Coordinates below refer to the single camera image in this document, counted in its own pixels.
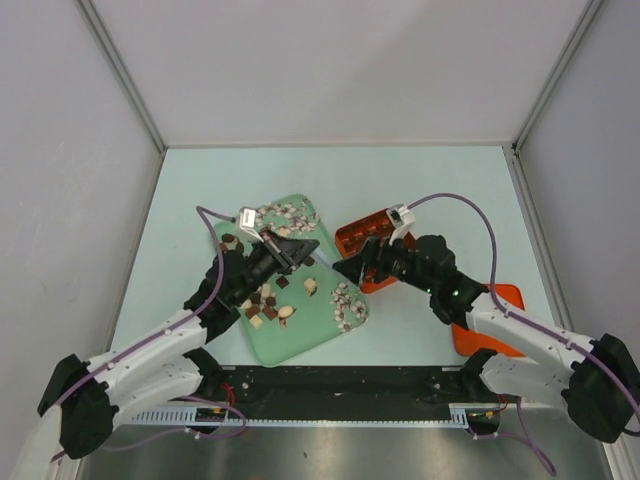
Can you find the brown square chocolate low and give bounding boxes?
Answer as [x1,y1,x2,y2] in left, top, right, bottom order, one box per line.
[262,306,278,320]

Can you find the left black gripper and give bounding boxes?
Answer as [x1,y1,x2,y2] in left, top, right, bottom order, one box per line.
[232,227,318,305]

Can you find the orange chocolate box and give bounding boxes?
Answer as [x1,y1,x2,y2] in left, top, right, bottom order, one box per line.
[333,208,419,295]

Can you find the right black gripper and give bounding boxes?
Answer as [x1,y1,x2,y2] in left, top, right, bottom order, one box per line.
[332,228,436,294]

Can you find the orange box lid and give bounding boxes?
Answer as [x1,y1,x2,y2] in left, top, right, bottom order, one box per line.
[451,283,525,358]

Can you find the dark square chocolate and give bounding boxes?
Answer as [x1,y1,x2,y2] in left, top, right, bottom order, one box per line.
[276,276,290,289]

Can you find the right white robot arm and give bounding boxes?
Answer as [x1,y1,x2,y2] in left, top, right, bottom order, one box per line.
[333,235,639,443]

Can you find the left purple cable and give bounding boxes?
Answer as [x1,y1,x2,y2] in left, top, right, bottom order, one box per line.
[49,205,249,464]

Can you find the purple cable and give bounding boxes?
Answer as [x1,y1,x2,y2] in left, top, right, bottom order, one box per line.
[49,205,249,464]
[407,192,640,476]

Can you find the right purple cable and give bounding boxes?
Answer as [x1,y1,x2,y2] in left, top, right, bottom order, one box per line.
[407,192,640,476]

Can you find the white swirl oval chocolate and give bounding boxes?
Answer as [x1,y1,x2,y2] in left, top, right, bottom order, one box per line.
[278,305,295,319]

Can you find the white square chocolate low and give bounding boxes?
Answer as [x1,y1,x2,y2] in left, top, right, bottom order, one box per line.
[249,315,263,329]

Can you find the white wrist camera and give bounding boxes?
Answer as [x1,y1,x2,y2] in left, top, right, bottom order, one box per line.
[386,204,415,245]
[235,206,260,241]

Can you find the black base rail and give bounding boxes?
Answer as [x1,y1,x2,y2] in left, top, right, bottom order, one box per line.
[204,366,479,422]

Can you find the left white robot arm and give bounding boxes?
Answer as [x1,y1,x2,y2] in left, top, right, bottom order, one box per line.
[37,229,320,459]

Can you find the green floral tray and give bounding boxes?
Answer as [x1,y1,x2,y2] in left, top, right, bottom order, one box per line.
[207,194,369,367]

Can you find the white square chocolate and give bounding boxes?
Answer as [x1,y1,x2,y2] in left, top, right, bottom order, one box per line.
[304,278,318,296]

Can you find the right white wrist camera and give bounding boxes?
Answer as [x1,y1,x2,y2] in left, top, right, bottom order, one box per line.
[386,204,415,245]

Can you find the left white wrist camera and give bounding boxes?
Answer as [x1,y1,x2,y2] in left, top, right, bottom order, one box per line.
[235,206,260,241]

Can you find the grey plastic tweezers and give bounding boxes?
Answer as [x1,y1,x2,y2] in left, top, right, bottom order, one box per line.
[311,249,333,270]

